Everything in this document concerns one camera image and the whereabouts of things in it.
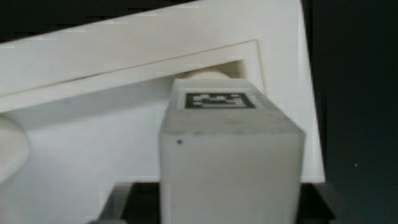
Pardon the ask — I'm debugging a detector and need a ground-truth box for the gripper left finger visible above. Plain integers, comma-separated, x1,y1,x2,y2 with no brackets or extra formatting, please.
88,182,162,224

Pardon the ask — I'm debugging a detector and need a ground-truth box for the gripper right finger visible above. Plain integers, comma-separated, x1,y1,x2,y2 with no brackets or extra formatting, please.
299,183,356,224

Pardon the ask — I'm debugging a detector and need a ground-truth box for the white table leg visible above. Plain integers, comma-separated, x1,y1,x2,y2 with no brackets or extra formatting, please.
160,69,306,224

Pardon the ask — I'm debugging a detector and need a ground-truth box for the white square table top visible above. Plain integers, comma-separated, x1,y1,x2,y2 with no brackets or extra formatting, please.
0,0,326,224

